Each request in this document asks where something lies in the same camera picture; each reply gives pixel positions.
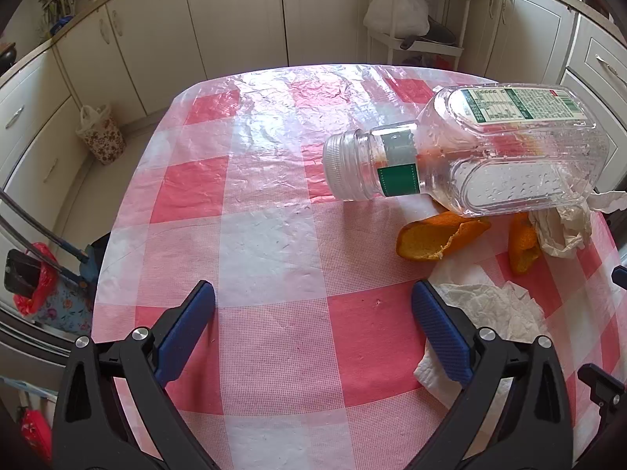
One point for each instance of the white storage rack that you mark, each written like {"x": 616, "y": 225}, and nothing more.
{"x": 433, "y": 29}

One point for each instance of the white paper ball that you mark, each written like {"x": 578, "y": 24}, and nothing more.
{"x": 562, "y": 231}

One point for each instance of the floral small bag on floor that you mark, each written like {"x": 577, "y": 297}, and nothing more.
{"x": 101, "y": 134}

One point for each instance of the white kitchen base cabinets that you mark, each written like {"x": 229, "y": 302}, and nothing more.
{"x": 137, "y": 55}

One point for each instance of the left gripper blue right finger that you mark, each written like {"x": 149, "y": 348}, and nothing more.
{"x": 447, "y": 329}

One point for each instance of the white plastic bag on rack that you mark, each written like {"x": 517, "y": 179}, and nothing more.
{"x": 411, "y": 16}

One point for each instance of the red plastic bag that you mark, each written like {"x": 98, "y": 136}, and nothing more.
{"x": 29, "y": 280}

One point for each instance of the clear plastic bottle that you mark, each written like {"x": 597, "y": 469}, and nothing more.
{"x": 477, "y": 150}

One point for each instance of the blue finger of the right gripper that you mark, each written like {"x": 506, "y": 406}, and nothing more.
{"x": 619, "y": 276}

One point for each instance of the curled orange peel piece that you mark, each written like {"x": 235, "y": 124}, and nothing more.
{"x": 523, "y": 247}

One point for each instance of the pink checkered tablecloth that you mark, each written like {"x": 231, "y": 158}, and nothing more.
{"x": 310, "y": 358}

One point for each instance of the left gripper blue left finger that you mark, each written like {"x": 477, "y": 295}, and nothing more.
{"x": 178, "y": 330}

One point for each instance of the flat white tissue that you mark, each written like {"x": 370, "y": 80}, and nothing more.
{"x": 506, "y": 313}

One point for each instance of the white drawer cabinet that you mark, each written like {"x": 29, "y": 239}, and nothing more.
{"x": 596, "y": 70}

